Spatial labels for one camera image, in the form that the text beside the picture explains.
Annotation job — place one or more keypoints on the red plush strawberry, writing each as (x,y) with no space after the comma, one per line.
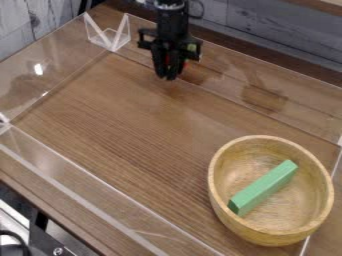
(180,59)

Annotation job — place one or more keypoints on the clear acrylic table barrier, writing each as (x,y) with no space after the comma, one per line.
(106,147)

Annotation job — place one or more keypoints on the black metal clamp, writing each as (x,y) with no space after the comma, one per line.
(50,239)

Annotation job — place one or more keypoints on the green rectangular block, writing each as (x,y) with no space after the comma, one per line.
(247,198)

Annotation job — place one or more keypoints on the clear acrylic corner bracket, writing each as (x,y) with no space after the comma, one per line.
(108,38)

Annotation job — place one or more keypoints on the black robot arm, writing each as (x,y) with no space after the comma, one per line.
(172,17)

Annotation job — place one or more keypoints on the wooden bowl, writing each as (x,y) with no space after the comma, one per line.
(292,213)

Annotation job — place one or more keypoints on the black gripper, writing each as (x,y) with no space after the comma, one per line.
(188,45)

